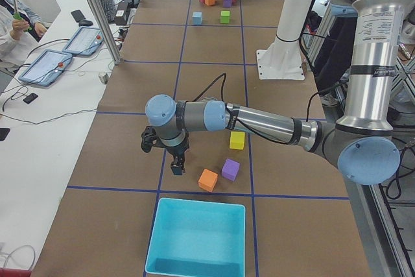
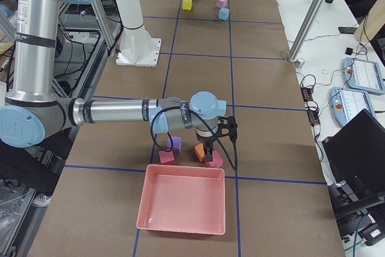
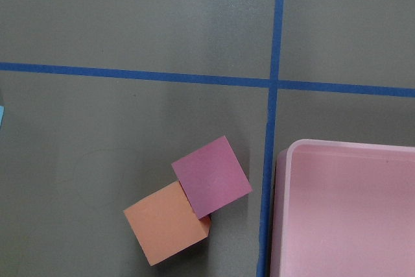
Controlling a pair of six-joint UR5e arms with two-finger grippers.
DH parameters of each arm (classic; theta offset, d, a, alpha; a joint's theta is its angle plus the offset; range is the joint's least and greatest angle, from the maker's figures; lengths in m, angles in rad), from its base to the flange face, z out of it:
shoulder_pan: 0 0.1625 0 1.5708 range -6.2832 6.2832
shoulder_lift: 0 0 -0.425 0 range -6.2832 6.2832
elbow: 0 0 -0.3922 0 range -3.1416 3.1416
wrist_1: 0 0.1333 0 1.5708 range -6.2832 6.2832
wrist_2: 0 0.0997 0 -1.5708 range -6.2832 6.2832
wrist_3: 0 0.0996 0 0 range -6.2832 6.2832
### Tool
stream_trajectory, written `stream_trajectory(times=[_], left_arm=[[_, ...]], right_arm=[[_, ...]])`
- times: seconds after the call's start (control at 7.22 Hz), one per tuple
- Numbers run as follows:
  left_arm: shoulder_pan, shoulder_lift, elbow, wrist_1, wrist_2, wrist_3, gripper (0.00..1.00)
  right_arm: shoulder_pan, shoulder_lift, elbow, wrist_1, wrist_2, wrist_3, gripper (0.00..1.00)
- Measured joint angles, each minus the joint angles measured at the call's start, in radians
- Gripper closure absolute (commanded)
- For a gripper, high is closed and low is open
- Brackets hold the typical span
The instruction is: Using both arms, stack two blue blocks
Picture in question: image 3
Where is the light blue foam block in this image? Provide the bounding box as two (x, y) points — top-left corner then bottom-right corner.
(0, 106), (5, 127)

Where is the pink plastic tray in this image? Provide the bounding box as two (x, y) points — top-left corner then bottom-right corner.
(270, 139), (414, 276)

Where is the magenta foam block near tray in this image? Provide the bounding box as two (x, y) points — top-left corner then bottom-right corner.
(172, 136), (252, 219)

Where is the orange foam block near tray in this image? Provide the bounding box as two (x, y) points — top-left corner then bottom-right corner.
(124, 181), (211, 266)

